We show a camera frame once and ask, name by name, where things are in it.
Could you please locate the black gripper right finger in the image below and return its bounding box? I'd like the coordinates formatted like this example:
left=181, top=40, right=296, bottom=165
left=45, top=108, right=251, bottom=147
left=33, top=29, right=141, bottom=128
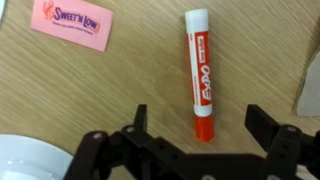
left=244, top=104, right=285, bottom=152

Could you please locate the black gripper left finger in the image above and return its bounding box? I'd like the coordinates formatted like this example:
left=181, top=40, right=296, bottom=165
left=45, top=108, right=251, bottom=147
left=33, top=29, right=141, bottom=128
left=134, top=104, right=148, bottom=133

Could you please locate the red Expo marker pen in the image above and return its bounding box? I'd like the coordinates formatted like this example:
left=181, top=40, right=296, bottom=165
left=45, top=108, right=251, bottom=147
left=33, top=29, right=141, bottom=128
left=184, top=8, right=216, bottom=143

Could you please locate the grey sponge pad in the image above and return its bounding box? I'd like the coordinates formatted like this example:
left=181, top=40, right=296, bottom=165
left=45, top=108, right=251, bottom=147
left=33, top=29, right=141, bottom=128
left=293, top=49, right=320, bottom=117

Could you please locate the pink sweetener packet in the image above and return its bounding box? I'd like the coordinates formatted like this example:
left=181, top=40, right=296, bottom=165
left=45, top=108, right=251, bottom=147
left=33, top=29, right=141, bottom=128
left=30, top=0, right=115, bottom=53

